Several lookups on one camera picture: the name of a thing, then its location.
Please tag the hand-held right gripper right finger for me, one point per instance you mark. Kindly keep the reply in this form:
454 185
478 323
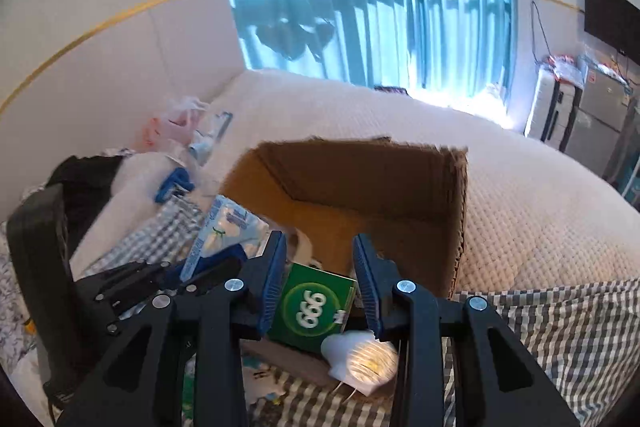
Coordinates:
364 282

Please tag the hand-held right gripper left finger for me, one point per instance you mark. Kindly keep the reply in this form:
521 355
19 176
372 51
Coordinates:
276 277

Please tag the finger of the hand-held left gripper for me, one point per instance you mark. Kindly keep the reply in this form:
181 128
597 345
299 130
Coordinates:
215 274
215 261

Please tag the white blue wipes packet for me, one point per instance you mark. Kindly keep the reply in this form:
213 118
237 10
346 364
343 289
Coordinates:
225 222

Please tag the brown cardboard box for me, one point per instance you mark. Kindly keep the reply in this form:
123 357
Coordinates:
415 207

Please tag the white plug night light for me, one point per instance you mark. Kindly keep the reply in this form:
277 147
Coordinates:
350 352

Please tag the black clothing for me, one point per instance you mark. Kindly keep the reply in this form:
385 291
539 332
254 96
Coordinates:
85 187

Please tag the white pillow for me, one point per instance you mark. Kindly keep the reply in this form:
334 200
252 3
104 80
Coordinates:
130 187

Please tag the white packet with blue print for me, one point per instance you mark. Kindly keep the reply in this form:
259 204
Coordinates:
212 132

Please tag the white red plastic bag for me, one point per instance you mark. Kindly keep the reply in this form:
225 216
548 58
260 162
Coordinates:
172 127

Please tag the checked blanket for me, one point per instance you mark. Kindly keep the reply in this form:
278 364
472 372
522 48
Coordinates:
550 332

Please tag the dark garment behind curtain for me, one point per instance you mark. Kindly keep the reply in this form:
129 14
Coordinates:
280 37

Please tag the white suitcase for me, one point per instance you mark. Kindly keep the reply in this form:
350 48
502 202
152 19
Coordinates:
542 107

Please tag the grey cabinet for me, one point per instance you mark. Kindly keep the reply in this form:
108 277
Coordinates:
600 117

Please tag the red white packets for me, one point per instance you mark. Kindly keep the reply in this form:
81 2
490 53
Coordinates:
565 69

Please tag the black television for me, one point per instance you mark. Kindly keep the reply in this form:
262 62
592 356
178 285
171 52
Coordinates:
615 22

